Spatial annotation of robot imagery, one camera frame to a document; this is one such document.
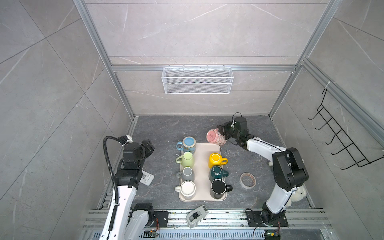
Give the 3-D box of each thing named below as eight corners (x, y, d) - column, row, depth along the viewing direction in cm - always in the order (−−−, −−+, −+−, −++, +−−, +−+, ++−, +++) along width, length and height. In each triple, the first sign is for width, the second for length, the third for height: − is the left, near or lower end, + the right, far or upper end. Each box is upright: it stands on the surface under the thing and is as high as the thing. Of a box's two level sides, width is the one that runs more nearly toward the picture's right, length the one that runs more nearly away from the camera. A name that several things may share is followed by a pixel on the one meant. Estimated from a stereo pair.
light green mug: (176, 167, 92) (175, 160, 85) (177, 159, 96) (176, 151, 89) (194, 168, 93) (194, 160, 85) (194, 159, 96) (194, 151, 89)
